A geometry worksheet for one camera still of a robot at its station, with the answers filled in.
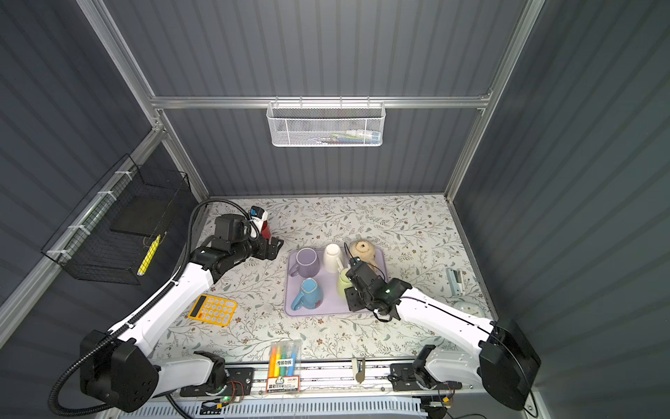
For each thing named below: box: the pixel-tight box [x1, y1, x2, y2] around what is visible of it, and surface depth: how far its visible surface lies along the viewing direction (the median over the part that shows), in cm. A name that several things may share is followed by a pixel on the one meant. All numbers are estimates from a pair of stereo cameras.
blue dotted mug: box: [290, 277, 323, 311], surface depth 84 cm
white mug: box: [323, 243, 344, 274], surface depth 93 cm
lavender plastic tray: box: [284, 248, 389, 316], surface depth 91 cm
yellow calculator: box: [188, 294, 239, 328], surface depth 87 cm
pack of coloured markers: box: [266, 339, 302, 394], surface depth 77 cm
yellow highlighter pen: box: [136, 233, 162, 276], surface depth 70 cm
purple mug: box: [288, 247, 321, 279], surface depth 94 cm
